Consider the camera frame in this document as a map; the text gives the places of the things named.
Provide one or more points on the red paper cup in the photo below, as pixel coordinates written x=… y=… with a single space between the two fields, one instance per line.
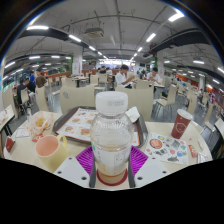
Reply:
x=180 y=126

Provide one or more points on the small red sauce packet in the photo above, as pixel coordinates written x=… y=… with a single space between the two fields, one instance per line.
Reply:
x=37 y=137
x=193 y=151

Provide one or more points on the yellow mug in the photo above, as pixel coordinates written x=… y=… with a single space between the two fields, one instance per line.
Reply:
x=55 y=156

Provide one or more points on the printed paper tray liner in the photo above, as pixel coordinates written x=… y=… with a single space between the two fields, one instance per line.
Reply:
x=78 y=125

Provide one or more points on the group of ceiling lights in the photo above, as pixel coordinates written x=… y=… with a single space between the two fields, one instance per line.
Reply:
x=175 y=16

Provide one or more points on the small red carton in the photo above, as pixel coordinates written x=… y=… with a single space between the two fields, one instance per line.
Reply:
x=10 y=144

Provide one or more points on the clear plastic wrapper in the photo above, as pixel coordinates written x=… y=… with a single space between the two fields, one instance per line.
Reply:
x=202 y=158

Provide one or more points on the clear bottle with white cap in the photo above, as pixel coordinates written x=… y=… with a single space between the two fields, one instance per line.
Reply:
x=111 y=133

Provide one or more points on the person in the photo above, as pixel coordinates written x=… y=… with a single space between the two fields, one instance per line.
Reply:
x=120 y=79
x=22 y=90
x=154 y=77
x=32 y=79
x=41 y=80

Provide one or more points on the dark food tray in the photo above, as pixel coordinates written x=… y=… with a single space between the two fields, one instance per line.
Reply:
x=60 y=121

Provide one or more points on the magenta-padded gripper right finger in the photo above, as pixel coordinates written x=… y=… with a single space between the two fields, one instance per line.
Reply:
x=140 y=160

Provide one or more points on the white paper napkin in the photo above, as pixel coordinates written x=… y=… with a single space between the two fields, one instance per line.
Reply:
x=133 y=114

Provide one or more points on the white cafeteria table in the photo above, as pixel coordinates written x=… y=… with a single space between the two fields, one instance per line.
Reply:
x=220 y=126
x=6 y=116

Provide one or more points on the colourful printed flyer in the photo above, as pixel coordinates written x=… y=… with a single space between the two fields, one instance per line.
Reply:
x=166 y=150

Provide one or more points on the ceiling air conditioner unit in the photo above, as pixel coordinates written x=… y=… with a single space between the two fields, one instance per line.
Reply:
x=94 y=32

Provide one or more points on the group of beige cafeteria chairs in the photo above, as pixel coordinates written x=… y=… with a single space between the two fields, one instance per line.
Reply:
x=171 y=95

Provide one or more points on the white paper receipt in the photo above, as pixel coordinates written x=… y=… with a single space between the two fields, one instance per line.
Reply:
x=22 y=132

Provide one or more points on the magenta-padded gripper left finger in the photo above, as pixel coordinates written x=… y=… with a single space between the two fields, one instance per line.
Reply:
x=83 y=160

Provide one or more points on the beige cafeteria chair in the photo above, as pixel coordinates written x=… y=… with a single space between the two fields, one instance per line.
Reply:
x=141 y=100
x=78 y=98

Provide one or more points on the clear plastic food bag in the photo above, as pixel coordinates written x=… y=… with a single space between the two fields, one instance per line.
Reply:
x=40 y=123

